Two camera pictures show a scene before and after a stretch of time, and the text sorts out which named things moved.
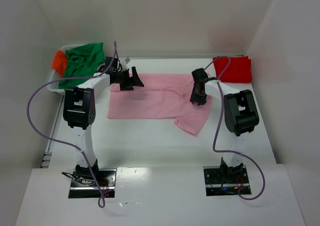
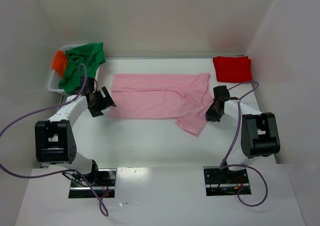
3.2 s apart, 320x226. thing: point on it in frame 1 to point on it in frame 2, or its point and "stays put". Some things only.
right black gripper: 198,92 to 215,109
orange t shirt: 59,62 stays put
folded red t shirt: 239,70 stays put
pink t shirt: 163,96 stays put
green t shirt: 83,60 stays put
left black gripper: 127,78 to 100,102
